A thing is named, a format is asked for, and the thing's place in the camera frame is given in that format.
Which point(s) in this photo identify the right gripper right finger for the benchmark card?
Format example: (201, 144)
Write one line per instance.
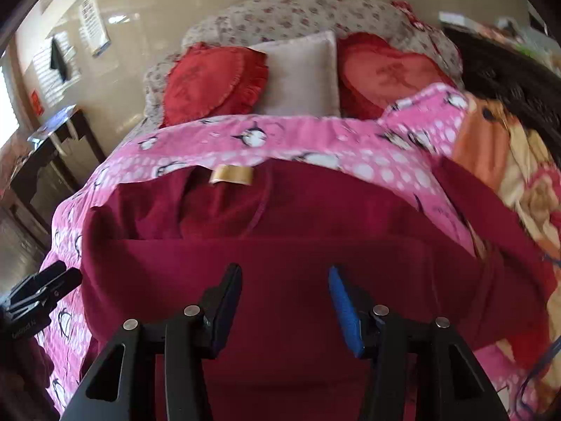
(427, 366)

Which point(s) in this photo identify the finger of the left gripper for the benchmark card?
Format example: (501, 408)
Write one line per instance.
(58, 288)
(34, 283)

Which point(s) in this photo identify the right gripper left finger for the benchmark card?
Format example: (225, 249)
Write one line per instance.
(121, 382)

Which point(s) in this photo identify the dark red garment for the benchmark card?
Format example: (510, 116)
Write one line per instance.
(155, 246)

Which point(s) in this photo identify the dark wooden side table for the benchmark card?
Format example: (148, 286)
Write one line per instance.
(69, 123)

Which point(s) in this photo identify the pink penguin blanket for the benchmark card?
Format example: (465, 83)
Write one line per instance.
(385, 152)

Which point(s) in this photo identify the orange red cartoon blanket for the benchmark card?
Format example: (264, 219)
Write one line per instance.
(514, 162)

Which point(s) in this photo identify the left red heart cushion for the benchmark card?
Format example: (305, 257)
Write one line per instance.
(214, 81)

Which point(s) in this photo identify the red heart cushion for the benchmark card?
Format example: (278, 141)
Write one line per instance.
(214, 81)
(372, 75)

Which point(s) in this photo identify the right red heart cushion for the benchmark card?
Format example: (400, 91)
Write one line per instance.
(372, 75)

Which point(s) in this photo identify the dark headboard shelf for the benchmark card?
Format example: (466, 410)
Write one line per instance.
(526, 88)

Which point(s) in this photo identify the beige square pillow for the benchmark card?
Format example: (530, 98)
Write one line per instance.
(303, 77)

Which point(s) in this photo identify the floral bed cover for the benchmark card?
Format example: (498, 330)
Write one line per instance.
(256, 21)

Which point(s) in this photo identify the white wall poster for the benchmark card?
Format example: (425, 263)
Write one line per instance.
(93, 27)

